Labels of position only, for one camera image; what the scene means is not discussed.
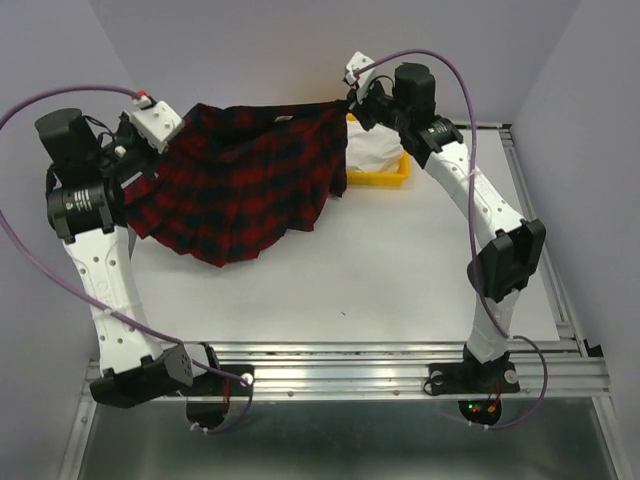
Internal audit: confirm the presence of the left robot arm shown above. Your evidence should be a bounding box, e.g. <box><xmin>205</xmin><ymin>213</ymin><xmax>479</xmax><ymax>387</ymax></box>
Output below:
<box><xmin>35</xmin><ymin>103</ymin><xmax>223</xmax><ymax>408</ymax></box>

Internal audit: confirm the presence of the aluminium rail frame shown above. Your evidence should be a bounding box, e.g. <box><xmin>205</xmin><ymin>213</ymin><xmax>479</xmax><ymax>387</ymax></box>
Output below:
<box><xmin>58</xmin><ymin>118</ymin><xmax>626</xmax><ymax>480</ymax></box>

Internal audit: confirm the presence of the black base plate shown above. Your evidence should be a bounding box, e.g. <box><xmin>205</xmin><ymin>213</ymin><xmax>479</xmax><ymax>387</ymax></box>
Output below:
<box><xmin>422</xmin><ymin>362</ymin><xmax>521</xmax><ymax>396</ymax></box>
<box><xmin>180</xmin><ymin>364</ymin><xmax>255</xmax><ymax>397</ymax></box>

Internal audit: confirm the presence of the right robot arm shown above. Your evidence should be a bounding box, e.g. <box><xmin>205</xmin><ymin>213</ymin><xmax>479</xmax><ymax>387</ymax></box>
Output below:
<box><xmin>345</xmin><ymin>53</ymin><xmax>546</xmax><ymax>393</ymax></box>

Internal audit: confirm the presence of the purple cable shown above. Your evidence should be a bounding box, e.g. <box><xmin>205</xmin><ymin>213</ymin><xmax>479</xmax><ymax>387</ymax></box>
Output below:
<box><xmin>352</xmin><ymin>48</ymin><xmax>550</xmax><ymax>432</ymax></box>
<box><xmin>0</xmin><ymin>85</ymin><xmax>254</xmax><ymax>435</ymax></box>

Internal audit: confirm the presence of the yellow plastic bin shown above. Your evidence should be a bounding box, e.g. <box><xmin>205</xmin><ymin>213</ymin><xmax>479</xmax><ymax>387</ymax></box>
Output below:
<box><xmin>346</xmin><ymin>114</ymin><xmax>410</xmax><ymax>187</ymax></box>

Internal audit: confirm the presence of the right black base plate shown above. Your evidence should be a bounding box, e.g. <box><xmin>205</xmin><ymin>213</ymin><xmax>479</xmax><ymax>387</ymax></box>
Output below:
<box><xmin>422</xmin><ymin>362</ymin><xmax>521</xmax><ymax>396</ymax></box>

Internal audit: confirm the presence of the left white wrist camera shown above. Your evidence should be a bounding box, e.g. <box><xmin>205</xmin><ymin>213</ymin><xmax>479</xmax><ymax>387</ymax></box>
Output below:
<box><xmin>129</xmin><ymin>96</ymin><xmax>184</xmax><ymax>154</ymax></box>

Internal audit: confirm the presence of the red plaid pleated skirt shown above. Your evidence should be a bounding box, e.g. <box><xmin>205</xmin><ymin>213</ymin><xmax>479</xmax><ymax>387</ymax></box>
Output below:
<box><xmin>125</xmin><ymin>100</ymin><xmax>348</xmax><ymax>267</ymax></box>

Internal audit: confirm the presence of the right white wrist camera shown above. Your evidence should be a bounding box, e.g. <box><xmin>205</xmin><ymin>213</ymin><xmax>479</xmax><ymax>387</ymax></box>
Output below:
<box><xmin>343</xmin><ymin>51</ymin><xmax>375</xmax><ymax>93</ymax></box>

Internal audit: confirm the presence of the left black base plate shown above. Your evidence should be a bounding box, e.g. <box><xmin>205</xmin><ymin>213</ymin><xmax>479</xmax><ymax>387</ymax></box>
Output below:
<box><xmin>180</xmin><ymin>364</ymin><xmax>255</xmax><ymax>397</ymax></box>

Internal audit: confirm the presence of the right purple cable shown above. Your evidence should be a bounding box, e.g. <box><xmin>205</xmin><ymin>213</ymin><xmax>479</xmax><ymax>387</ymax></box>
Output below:
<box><xmin>352</xmin><ymin>48</ymin><xmax>550</xmax><ymax>432</ymax></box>

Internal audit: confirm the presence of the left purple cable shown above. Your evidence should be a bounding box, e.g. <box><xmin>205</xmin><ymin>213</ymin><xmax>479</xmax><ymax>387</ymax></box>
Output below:
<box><xmin>0</xmin><ymin>85</ymin><xmax>254</xmax><ymax>435</ymax></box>

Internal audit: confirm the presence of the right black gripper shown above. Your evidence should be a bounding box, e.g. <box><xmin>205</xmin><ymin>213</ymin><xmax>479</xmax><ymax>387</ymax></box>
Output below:
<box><xmin>345</xmin><ymin>78</ymin><xmax>411</xmax><ymax>132</ymax></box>

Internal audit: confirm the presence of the white skirt in bin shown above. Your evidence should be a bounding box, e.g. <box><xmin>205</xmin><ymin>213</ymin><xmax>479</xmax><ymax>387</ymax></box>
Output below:
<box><xmin>346</xmin><ymin>119</ymin><xmax>404</xmax><ymax>173</ymax></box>

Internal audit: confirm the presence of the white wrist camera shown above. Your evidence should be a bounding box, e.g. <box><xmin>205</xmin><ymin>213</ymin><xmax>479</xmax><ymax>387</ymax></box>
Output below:
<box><xmin>343</xmin><ymin>51</ymin><xmax>375</xmax><ymax>93</ymax></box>
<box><xmin>129</xmin><ymin>96</ymin><xmax>184</xmax><ymax>154</ymax></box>

